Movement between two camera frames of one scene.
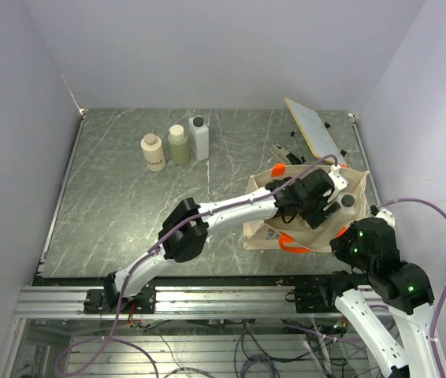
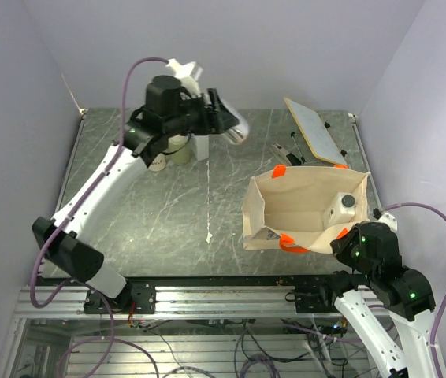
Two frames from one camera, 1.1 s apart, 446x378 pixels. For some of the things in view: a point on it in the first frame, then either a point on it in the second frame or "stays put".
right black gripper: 340,243 stays put
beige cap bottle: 178,140 stays put
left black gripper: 314,219 to 219,120
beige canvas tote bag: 291,235 stays put
